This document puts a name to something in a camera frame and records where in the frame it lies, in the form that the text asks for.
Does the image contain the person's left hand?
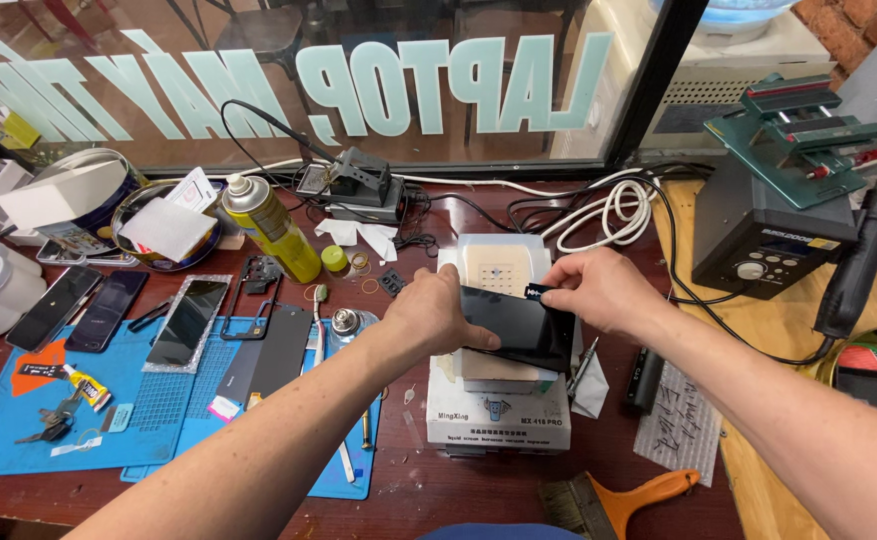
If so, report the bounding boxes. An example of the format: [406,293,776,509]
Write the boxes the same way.
[377,262,503,363]

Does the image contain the person's right hand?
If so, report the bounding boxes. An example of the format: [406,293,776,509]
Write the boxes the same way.
[539,247,668,340]

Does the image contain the black phone screen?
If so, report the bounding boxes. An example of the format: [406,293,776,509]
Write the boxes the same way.
[458,284,578,375]

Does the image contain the small black phone part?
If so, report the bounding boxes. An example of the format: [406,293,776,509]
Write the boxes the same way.
[377,267,408,299]

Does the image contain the crumpled white tissue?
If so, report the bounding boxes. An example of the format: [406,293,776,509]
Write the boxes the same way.
[314,218,400,264]

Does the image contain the folded white tissue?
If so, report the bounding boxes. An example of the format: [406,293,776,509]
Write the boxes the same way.
[569,352,611,420]

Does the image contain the white toothbrush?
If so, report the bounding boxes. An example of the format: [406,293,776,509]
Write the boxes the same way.
[310,282,331,365]

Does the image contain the white screen separator machine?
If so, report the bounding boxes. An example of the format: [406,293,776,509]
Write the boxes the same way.
[425,233,584,456]

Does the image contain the black soldering iron stand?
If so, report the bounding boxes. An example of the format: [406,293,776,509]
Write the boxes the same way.
[295,146,410,224]

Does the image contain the grey phone back panel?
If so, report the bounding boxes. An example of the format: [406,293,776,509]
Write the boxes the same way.
[216,305,315,411]

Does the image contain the grey textured sheet with writing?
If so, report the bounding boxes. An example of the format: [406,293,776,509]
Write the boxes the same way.
[632,363,723,489]

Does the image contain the black hot air station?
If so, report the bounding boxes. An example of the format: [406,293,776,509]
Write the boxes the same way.
[691,153,861,302]

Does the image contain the yellow spray can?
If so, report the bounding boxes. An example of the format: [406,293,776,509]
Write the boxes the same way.
[221,173,324,285]

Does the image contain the person's blue shirt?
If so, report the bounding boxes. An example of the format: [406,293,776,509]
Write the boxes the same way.
[418,522,587,540]

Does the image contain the green metal clamping fixture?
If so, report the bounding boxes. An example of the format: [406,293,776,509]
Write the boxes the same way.
[702,72,877,212]

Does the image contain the phone screen in bubble wrap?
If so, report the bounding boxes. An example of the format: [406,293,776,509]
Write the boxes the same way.
[141,273,234,375]

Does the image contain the blue gridded silicone work mat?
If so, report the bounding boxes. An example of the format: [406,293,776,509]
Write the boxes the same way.
[121,306,381,501]

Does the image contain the black hot air gun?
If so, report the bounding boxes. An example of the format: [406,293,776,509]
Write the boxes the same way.
[813,153,877,340]

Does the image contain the white printed card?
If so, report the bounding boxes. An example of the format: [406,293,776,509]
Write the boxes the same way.
[164,166,219,216]

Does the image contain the white foam pad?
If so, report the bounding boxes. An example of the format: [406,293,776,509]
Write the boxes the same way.
[119,196,219,264]

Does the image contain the black tweezers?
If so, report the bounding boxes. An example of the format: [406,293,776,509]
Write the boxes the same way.
[126,297,174,334]

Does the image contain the gold round tin with parts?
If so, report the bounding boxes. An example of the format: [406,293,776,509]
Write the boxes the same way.
[815,323,877,430]

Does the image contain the round tin lid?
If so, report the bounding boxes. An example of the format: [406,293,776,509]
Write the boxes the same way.
[111,179,223,273]

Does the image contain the dark blue smartphone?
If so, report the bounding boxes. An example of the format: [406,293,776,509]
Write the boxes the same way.
[64,270,151,354]

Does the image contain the round printed tin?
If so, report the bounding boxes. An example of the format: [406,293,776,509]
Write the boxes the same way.
[32,147,148,258]

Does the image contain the yellow glue tube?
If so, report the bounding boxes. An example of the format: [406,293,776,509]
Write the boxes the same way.
[62,364,114,413]

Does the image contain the large blue silicone work mat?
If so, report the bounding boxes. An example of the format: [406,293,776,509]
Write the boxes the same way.
[0,315,218,479]

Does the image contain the black smartphone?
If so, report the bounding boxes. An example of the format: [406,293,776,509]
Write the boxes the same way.
[5,265,105,354]

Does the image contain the white cardboard box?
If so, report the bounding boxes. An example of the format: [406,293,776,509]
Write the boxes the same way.
[0,158,129,231]

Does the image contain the bunch of keys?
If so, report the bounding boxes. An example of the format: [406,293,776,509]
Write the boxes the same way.
[14,396,84,446]

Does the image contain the orange paper piece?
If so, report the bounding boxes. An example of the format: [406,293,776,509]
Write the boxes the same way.
[10,338,69,398]

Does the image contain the white coiled cable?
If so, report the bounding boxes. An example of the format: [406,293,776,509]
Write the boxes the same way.
[542,168,658,255]

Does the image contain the black hot air gun cable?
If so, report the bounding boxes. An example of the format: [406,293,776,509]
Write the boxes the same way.
[629,174,838,368]

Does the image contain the black cable bundle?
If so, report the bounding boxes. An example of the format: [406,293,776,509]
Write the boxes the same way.
[393,166,660,256]

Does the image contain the black phone frame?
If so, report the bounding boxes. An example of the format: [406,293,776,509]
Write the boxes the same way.
[218,254,286,343]

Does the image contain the brush with orange handle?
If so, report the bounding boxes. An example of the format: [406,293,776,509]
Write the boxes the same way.
[537,468,702,540]

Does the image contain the black soldering iron with cable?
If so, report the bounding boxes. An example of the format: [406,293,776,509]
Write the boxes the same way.
[220,98,338,185]

